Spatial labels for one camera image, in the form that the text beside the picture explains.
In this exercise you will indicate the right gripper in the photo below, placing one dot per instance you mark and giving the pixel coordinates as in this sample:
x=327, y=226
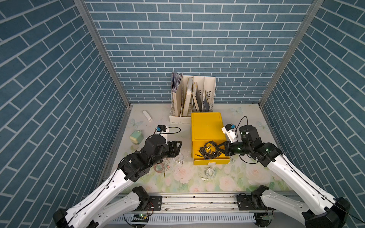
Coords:
x=227, y=145

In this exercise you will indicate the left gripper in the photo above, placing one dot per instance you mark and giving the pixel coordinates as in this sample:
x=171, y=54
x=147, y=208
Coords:
x=173, y=150

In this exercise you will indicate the yellow top drawer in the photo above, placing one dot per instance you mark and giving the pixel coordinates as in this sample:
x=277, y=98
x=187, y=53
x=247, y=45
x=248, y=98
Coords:
x=222, y=159

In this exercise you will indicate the black earphones coil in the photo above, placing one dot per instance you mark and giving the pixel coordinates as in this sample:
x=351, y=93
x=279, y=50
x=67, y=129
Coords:
x=205, y=151

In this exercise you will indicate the yellow drawer cabinet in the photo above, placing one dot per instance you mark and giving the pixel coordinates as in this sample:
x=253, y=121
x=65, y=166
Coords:
x=207, y=127

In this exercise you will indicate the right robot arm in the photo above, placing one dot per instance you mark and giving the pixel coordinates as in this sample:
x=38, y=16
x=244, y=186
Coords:
x=317, y=209

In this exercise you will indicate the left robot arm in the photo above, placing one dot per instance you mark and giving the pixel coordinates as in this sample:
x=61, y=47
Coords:
x=97, y=209

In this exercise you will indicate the white earphones near left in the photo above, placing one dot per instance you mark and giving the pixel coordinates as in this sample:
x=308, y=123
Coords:
x=179, y=159

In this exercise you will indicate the white earphones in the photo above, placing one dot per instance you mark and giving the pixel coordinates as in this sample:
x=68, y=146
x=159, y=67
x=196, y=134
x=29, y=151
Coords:
x=209, y=174
x=179, y=159

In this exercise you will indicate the pink earphones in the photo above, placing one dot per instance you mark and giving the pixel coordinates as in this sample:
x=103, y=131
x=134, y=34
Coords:
x=162, y=167

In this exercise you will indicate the white earphones center front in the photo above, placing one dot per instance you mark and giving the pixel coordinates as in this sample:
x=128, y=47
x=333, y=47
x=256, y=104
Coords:
x=209, y=174

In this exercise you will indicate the mint green small box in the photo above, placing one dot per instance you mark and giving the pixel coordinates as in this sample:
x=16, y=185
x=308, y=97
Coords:
x=136, y=137

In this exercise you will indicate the white rectangular small device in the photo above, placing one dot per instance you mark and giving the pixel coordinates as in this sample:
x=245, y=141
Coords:
x=146, y=114

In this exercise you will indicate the white file organizer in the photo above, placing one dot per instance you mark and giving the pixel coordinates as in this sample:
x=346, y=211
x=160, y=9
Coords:
x=190, y=94

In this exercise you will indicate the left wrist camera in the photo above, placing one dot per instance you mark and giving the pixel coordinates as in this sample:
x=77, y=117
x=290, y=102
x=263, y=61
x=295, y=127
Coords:
x=162, y=130

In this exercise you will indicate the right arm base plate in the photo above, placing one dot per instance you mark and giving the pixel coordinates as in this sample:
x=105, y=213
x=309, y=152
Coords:
x=253, y=201

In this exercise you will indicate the aluminium rail frame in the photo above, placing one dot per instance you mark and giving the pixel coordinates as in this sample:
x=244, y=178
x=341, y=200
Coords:
x=194, y=209

